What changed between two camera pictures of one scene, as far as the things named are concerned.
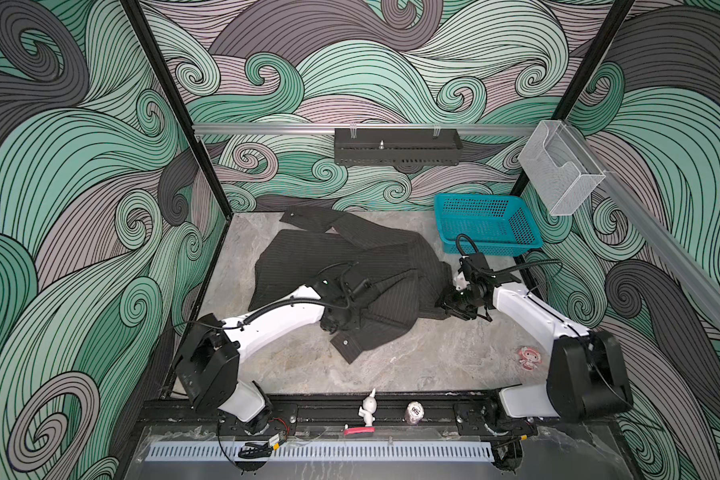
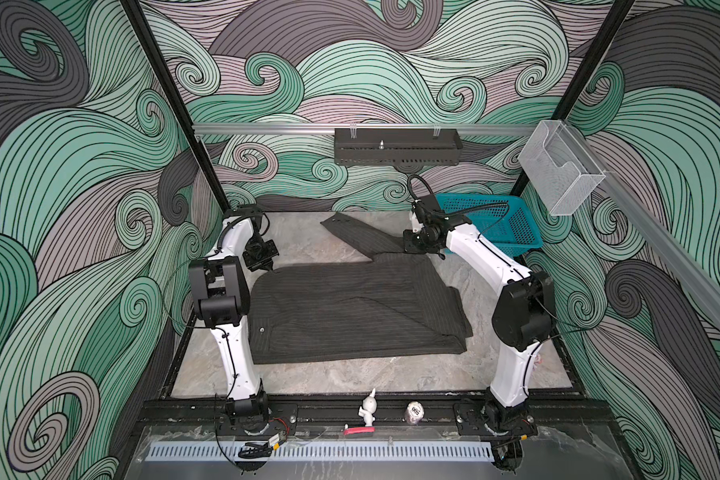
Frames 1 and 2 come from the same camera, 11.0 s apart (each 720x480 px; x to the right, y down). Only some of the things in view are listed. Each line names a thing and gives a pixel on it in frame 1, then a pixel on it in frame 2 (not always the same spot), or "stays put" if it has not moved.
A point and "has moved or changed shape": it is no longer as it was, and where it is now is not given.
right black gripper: [451, 307] → [408, 243]
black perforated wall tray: [397, 146] stays put
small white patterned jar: [414, 412] stays put
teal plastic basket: [497, 224] stays put
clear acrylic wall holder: [560, 169] stays put
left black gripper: [356, 317] → [266, 262]
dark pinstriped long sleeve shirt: [369, 279] has moved or changed shape
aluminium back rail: [365, 128] stays put
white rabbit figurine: [368, 408] stays put
